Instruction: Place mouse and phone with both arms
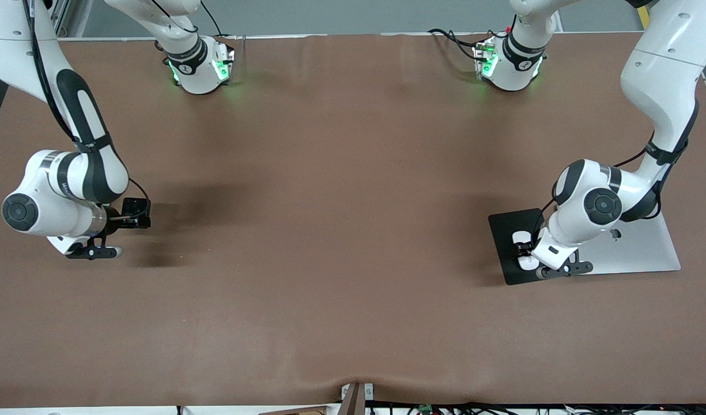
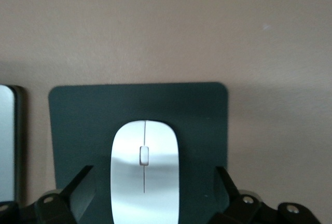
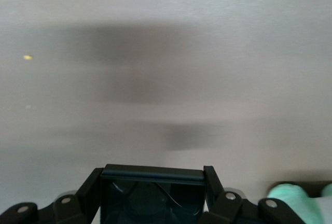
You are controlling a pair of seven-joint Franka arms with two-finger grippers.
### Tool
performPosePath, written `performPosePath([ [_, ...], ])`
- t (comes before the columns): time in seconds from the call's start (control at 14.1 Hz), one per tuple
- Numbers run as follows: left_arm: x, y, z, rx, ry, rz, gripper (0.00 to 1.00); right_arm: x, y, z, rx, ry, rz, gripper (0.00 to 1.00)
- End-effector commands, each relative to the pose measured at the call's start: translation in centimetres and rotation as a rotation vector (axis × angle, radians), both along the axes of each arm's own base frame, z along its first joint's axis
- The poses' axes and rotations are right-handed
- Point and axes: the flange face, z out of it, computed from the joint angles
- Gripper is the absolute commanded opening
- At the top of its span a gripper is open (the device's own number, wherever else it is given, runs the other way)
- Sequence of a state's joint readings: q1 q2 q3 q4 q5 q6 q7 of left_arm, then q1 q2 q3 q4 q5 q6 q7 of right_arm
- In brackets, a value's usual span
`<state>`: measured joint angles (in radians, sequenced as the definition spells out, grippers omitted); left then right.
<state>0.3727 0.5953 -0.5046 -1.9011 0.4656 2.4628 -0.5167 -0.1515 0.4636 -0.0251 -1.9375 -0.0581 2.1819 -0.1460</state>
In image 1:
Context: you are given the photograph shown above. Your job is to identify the white computer mouse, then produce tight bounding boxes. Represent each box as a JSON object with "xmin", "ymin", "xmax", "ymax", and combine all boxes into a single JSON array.
[{"xmin": 512, "ymin": 230, "xmax": 542, "ymax": 271}]

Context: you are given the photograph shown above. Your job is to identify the black flip phone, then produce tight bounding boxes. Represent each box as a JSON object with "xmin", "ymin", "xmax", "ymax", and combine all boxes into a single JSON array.
[{"xmin": 122, "ymin": 197, "xmax": 152, "ymax": 230}]

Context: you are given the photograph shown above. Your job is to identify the dark grey mouse pad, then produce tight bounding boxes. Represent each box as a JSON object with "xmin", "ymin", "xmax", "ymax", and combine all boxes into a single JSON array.
[{"xmin": 488, "ymin": 208, "xmax": 563, "ymax": 286}]

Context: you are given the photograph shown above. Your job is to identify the silver closed laptop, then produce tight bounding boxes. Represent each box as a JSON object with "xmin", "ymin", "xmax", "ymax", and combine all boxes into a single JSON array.
[{"xmin": 576, "ymin": 211, "xmax": 682, "ymax": 276}]

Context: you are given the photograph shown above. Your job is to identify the brown table cover mat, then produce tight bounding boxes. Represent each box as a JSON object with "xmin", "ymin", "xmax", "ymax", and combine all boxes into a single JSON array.
[{"xmin": 0, "ymin": 32, "xmax": 706, "ymax": 408}]

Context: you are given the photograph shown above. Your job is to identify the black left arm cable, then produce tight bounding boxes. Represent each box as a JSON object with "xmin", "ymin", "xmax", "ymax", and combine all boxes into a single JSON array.
[{"xmin": 534, "ymin": 130, "xmax": 690, "ymax": 246}]

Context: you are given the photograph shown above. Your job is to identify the grey metal edge bracket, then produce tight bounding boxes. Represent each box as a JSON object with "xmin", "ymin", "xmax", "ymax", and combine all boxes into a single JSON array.
[{"xmin": 341, "ymin": 382, "xmax": 375, "ymax": 402}]

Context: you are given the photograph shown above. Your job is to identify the black cable at right arm base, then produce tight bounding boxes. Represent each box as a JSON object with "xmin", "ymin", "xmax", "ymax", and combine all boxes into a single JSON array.
[{"xmin": 199, "ymin": 0, "xmax": 225, "ymax": 38}]

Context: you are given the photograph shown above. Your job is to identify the black cables at left arm base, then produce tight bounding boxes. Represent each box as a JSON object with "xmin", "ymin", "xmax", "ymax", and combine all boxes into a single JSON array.
[{"xmin": 427, "ymin": 26, "xmax": 494, "ymax": 63}]

